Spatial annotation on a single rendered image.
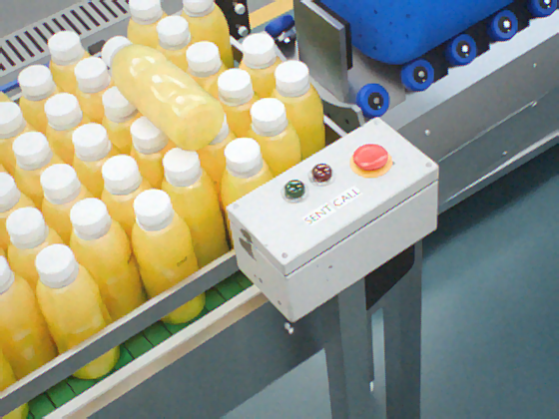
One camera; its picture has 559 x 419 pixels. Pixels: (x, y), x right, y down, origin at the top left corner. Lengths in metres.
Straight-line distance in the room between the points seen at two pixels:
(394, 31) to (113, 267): 0.47
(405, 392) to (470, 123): 0.66
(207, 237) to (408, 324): 0.68
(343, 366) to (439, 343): 1.01
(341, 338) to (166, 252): 0.24
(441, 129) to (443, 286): 0.96
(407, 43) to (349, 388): 0.44
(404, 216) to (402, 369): 0.84
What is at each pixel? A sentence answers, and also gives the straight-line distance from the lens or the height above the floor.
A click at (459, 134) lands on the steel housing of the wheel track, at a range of 1.50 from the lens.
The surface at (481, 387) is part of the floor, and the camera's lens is 2.25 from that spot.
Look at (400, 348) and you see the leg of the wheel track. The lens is 1.88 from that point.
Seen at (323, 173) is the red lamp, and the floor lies 1.11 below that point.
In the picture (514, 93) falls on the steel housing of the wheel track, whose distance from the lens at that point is 1.55.
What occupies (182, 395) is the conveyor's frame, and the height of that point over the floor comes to 0.83.
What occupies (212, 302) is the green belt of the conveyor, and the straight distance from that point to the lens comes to 1.27.
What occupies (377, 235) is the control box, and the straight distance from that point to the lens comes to 1.11.
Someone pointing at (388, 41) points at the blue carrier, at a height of 1.01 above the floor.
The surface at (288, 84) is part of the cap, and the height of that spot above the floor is 1.07.
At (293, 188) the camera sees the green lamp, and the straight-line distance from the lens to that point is 1.08.
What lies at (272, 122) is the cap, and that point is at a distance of 1.20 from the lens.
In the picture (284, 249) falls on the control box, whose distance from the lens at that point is 1.04.
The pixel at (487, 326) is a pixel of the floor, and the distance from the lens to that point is 2.34.
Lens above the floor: 1.90
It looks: 48 degrees down
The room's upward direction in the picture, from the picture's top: 8 degrees counter-clockwise
